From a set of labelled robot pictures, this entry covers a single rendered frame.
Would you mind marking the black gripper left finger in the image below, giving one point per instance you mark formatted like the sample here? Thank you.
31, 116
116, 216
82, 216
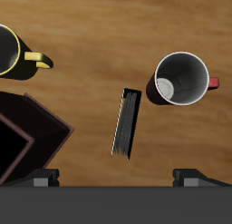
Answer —
45, 177

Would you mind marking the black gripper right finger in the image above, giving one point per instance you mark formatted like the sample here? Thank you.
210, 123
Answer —
187, 177

